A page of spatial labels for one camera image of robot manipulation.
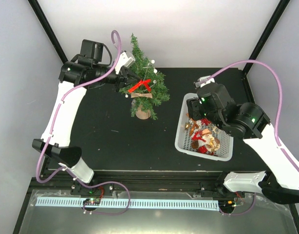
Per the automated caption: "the red ribbon bow ornament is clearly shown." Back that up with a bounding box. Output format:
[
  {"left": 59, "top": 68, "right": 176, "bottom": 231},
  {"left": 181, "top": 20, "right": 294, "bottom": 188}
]
[{"left": 128, "top": 79, "right": 151, "bottom": 93}]

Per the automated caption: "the brown paper bow ornament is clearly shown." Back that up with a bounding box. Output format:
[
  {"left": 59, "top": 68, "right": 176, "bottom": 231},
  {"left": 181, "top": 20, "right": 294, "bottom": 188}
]
[{"left": 131, "top": 92, "right": 153, "bottom": 98}]

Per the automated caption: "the small green christmas tree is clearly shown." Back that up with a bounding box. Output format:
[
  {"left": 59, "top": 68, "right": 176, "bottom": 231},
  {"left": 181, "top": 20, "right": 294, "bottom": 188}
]
[{"left": 119, "top": 35, "right": 170, "bottom": 120}]

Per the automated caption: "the string of white lights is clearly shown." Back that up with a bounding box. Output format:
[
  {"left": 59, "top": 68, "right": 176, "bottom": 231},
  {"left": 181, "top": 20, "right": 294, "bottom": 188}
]
[{"left": 124, "top": 59, "right": 159, "bottom": 98}]

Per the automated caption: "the white plastic basket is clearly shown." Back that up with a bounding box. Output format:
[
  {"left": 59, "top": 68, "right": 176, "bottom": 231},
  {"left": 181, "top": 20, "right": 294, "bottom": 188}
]
[{"left": 175, "top": 93, "right": 234, "bottom": 161}]

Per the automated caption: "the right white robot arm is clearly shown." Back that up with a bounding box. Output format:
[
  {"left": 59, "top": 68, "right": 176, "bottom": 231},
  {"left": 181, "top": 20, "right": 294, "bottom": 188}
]
[{"left": 186, "top": 82, "right": 299, "bottom": 204}]

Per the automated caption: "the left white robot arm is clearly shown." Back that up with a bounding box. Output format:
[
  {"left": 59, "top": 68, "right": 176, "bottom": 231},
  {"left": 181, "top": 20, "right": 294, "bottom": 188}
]
[{"left": 32, "top": 39, "right": 138, "bottom": 195}]

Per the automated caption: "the pile of christmas ornaments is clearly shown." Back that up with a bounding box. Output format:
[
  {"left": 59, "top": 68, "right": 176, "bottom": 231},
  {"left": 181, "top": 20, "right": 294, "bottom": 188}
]
[{"left": 185, "top": 113, "right": 221, "bottom": 156}]

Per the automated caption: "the right circuit board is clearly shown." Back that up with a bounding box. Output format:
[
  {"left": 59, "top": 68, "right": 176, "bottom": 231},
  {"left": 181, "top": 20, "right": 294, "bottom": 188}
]
[{"left": 218, "top": 200, "right": 237, "bottom": 208}]

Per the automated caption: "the circuit board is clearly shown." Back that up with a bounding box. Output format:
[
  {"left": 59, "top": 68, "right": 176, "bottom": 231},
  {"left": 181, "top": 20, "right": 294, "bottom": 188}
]
[
  {"left": 83, "top": 198, "right": 100, "bottom": 206},
  {"left": 218, "top": 200, "right": 237, "bottom": 208}
]

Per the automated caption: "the left circuit board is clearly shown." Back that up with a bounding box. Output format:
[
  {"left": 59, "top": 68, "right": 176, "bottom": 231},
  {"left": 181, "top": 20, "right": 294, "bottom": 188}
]
[{"left": 83, "top": 198, "right": 100, "bottom": 206}]

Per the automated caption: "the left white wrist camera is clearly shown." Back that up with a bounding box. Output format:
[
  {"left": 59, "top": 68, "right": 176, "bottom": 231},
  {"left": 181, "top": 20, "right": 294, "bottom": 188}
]
[{"left": 115, "top": 51, "right": 135, "bottom": 75}]

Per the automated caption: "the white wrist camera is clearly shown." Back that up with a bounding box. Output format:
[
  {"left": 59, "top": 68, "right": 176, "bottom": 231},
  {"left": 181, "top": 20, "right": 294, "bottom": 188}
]
[
  {"left": 194, "top": 76, "right": 215, "bottom": 88},
  {"left": 115, "top": 51, "right": 135, "bottom": 75}
]

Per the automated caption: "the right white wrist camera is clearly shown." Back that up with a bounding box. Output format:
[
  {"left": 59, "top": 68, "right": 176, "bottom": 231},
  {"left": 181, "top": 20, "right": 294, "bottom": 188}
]
[{"left": 194, "top": 76, "right": 215, "bottom": 88}]

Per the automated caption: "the white slotted cable duct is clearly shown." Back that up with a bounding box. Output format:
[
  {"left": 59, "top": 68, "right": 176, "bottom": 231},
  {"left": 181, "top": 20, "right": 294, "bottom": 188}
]
[{"left": 35, "top": 197, "right": 220, "bottom": 211}]

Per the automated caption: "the black aluminium rail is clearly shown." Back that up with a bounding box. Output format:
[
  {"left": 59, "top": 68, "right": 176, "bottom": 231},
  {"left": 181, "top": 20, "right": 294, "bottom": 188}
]
[{"left": 29, "top": 171, "right": 250, "bottom": 199}]

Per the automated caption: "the left black frame post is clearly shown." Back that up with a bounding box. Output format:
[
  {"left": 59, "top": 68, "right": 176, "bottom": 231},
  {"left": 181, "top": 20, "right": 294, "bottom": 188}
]
[{"left": 28, "top": 0, "right": 68, "bottom": 63}]

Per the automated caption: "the black frame post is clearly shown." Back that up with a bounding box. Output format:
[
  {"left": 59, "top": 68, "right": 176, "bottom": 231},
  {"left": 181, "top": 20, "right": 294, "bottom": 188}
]
[
  {"left": 28, "top": 0, "right": 68, "bottom": 63},
  {"left": 242, "top": 0, "right": 291, "bottom": 74}
]

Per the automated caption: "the right black frame post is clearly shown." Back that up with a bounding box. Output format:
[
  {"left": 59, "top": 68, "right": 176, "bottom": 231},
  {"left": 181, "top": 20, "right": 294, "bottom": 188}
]
[{"left": 242, "top": 0, "right": 291, "bottom": 74}]

